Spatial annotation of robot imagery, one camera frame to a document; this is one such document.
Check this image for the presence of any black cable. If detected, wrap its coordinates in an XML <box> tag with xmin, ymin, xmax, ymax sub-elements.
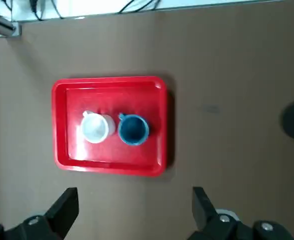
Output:
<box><xmin>28</xmin><ymin>0</ymin><xmax>65</xmax><ymax>21</ymax></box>

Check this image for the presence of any red plastic tray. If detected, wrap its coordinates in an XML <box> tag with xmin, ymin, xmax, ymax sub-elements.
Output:
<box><xmin>51</xmin><ymin>75</ymin><xmax>168</xmax><ymax>178</ymax></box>

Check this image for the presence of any white cup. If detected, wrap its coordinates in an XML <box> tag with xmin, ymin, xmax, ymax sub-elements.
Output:
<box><xmin>81</xmin><ymin>110</ymin><xmax>116</xmax><ymax>144</ymax></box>

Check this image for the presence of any blue cup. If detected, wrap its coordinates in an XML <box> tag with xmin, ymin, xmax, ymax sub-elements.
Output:
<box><xmin>117</xmin><ymin>112</ymin><xmax>150</xmax><ymax>147</ymax></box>

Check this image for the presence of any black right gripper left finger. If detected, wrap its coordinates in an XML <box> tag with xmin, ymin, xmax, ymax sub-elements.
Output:
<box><xmin>0</xmin><ymin>187</ymin><xmax>79</xmax><ymax>240</ymax></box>

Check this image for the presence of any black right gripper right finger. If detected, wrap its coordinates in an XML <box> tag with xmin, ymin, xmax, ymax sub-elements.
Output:
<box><xmin>186</xmin><ymin>186</ymin><xmax>294</xmax><ymax>240</ymax></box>

